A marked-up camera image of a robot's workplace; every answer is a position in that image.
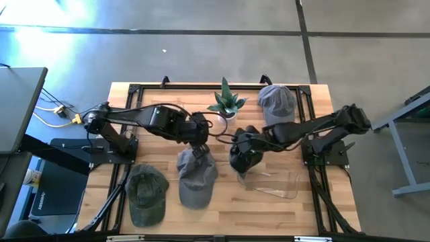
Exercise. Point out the light blue-grey baseball cap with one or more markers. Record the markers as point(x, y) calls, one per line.
point(277, 104)

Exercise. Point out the yellow and black plug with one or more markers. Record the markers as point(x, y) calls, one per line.
point(60, 110)

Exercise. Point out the black floor mat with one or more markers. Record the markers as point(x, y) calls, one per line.
point(64, 191)

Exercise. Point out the dark green baseball cap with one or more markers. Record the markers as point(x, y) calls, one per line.
point(146, 195)

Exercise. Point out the green snake plant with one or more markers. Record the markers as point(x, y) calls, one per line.
point(227, 99)

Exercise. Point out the grey metal stand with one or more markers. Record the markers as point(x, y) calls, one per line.
point(408, 168)

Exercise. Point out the white round plant pot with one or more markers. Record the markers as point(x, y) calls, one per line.
point(227, 119)

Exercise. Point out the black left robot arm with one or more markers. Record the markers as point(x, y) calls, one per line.
point(158, 121)

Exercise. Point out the silver metal bracket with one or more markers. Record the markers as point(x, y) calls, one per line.
point(126, 238)
point(312, 239)

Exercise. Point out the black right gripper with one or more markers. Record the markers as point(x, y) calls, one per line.
point(250, 141)

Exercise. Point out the black desk support beam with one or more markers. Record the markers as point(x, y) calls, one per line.
point(50, 154)

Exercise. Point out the yellow power plug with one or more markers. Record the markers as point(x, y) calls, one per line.
point(78, 118)

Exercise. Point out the black frame clamp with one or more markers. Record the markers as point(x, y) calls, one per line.
point(164, 80)
point(266, 79)

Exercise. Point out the grey desk top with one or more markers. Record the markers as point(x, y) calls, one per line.
point(20, 107)

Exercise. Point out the clear plastic bin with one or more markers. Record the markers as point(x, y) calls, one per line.
point(279, 188)

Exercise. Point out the white paper cup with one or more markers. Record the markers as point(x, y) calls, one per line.
point(32, 177)

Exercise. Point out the dark rounded object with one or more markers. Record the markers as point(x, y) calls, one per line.
point(25, 230)

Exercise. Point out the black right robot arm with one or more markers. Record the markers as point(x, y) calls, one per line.
point(302, 129)

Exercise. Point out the black aluminium table frame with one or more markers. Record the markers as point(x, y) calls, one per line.
point(188, 86)

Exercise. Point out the dark grey desk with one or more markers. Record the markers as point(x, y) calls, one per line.
point(10, 188)

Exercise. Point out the dark grey baseball cap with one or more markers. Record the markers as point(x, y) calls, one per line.
point(196, 185)

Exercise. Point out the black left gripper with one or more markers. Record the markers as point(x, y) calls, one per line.
point(200, 139)

